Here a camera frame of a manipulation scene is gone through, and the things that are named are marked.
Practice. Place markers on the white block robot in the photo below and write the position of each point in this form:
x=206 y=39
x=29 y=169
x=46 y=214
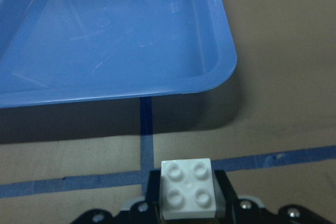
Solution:
x=187 y=189

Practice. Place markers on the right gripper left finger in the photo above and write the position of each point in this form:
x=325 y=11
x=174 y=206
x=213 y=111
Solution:
x=152 y=195

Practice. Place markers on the blue plastic tray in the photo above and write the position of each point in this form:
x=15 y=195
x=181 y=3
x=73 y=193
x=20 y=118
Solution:
x=60 y=51

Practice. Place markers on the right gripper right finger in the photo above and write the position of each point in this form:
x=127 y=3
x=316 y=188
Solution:
x=226 y=193

